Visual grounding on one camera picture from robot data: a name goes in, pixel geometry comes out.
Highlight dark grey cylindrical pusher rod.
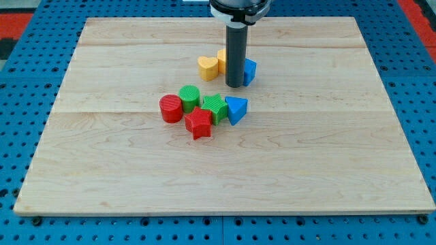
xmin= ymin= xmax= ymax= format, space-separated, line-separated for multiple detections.
xmin=225 ymin=26 xmax=248 ymax=88

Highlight yellow block behind rod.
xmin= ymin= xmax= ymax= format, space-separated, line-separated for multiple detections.
xmin=217 ymin=48 xmax=226 ymax=74

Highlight blue cube block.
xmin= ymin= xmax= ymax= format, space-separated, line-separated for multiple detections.
xmin=243 ymin=59 xmax=257 ymax=86

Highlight yellow heart block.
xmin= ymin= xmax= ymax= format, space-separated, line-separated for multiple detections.
xmin=197 ymin=56 xmax=219 ymax=82

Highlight blue triangle block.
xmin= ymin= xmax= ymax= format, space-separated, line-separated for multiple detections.
xmin=225 ymin=96 xmax=249 ymax=126

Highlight green star block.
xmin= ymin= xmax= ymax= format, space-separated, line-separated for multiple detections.
xmin=201 ymin=93 xmax=228 ymax=126

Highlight green cylinder block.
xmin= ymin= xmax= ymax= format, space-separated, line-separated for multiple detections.
xmin=178 ymin=85 xmax=200 ymax=113

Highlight red star block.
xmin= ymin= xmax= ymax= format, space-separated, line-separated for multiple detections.
xmin=185 ymin=106 xmax=212 ymax=140

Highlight red cylinder block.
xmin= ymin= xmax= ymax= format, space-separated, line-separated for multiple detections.
xmin=159 ymin=94 xmax=183 ymax=123

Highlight light wooden board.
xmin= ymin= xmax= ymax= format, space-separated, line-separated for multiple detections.
xmin=14 ymin=17 xmax=435 ymax=216

